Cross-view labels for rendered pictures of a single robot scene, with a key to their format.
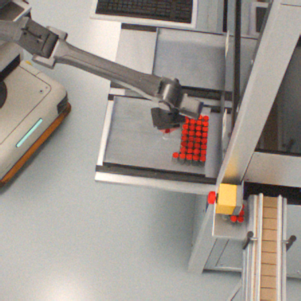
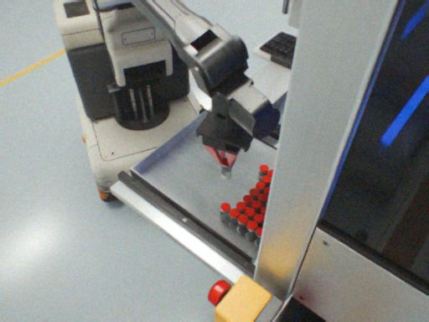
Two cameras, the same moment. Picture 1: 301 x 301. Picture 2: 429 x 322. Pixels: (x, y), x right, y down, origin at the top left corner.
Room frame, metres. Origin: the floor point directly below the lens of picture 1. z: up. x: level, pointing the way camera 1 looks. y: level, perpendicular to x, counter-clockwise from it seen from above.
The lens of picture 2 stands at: (0.55, -0.33, 1.57)
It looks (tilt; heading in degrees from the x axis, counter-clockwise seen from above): 48 degrees down; 39
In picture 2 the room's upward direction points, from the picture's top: straight up
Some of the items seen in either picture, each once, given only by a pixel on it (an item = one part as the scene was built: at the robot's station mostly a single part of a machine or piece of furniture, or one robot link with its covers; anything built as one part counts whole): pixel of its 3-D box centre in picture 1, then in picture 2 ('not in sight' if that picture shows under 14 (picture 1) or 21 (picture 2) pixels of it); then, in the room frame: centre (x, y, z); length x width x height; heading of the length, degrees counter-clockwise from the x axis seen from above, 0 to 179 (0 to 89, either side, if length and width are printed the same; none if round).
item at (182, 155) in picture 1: (183, 138); (256, 194); (0.99, -0.10, 0.90); 0.18 x 0.02 x 0.05; 179
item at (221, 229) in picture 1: (234, 220); not in sight; (0.73, -0.28, 0.87); 0.14 x 0.13 x 0.02; 89
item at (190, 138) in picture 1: (190, 139); (265, 200); (0.99, -0.12, 0.90); 0.18 x 0.02 x 0.05; 179
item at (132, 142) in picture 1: (158, 136); (224, 177); (1.00, -0.01, 0.90); 0.34 x 0.26 x 0.04; 88
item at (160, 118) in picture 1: (168, 111); (227, 120); (0.97, -0.03, 1.10); 0.10 x 0.07 x 0.07; 104
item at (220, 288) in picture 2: (213, 197); (222, 295); (0.74, -0.20, 0.99); 0.04 x 0.04 x 0.04; 89
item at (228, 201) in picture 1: (228, 199); (246, 314); (0.74, -0.24, 0.99); 0.08 x 0.07 x 0.07; 89
